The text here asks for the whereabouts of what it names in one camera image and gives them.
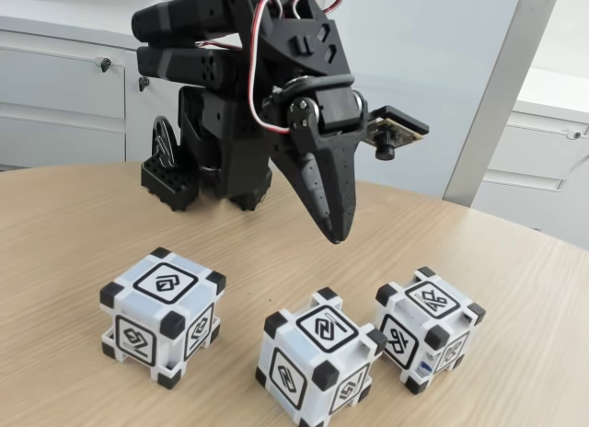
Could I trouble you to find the white cube crossed-loops symbol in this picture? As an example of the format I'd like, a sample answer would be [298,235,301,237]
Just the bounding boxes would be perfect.
[375,266,487,395]

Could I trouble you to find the white cube zigzag symbol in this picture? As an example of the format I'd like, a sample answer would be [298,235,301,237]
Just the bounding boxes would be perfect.
[254,287,388,427]

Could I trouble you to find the black table clamp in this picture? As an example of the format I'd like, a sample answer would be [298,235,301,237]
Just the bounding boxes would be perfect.
[140,115,202,213]

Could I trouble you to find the white drawer cabinet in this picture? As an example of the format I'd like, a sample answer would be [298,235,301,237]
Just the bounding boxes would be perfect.
[473,67,589,252]

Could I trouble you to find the white cube stacked-squares symbol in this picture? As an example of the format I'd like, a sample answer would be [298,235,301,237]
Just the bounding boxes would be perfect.
[99,247,227,391]

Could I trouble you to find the white wide cabinet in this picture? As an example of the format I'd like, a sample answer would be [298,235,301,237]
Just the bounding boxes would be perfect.
[0,0,341,175]

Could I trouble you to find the gripper camera circuit board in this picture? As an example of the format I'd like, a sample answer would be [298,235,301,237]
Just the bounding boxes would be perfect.
[365,104,432,162]

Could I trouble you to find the red white servo cable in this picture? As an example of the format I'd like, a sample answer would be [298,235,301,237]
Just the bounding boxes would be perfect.
[195,0,347,136]

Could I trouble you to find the grey metal post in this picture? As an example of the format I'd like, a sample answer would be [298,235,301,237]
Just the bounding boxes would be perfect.
[442,0,565,211]

